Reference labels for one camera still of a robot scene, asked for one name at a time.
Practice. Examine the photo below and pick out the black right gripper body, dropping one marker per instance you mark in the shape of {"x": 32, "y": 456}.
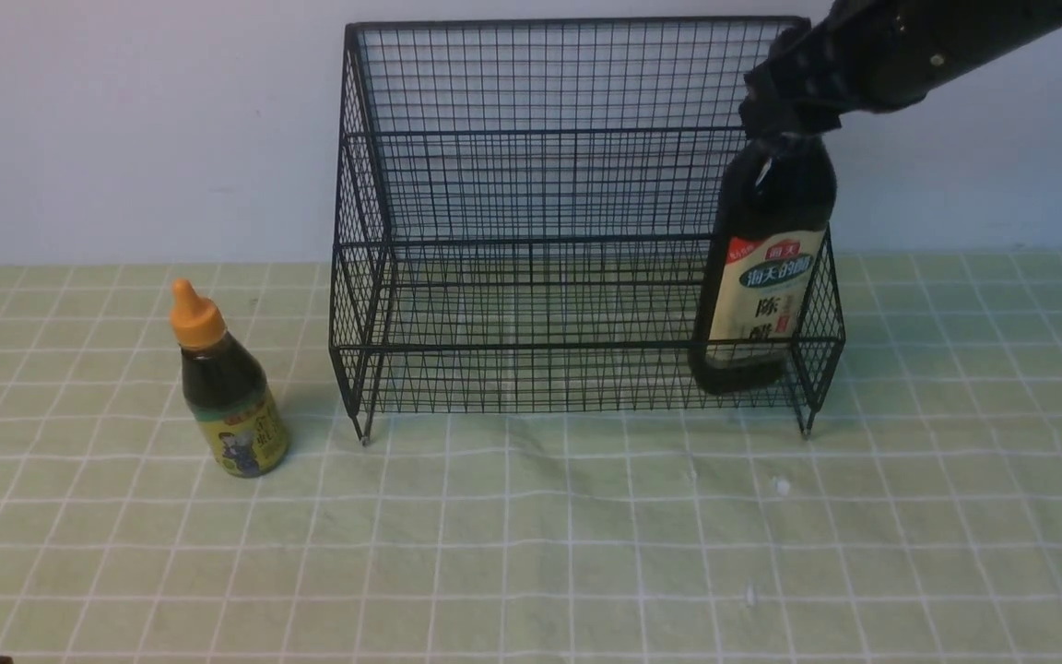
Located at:
{"x": 809, "y": 81}

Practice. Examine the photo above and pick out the tall dark vinegar bottle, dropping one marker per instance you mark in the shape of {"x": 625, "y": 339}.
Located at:
{"x": 775, "y": 203}

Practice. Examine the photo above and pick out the small yellow-label sauce bottle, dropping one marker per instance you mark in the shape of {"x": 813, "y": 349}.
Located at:
{"x": 226, "y": 388}

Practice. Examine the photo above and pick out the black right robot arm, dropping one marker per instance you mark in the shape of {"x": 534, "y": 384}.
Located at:
{"x": 881, "y": 57}

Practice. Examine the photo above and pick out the green checkered tablecloth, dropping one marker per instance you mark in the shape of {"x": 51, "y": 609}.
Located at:
{"x": 921, "y": 522}

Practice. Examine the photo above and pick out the black wire mesh rack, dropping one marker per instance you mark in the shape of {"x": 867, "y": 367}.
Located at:
{"x": 524, "y": 213}

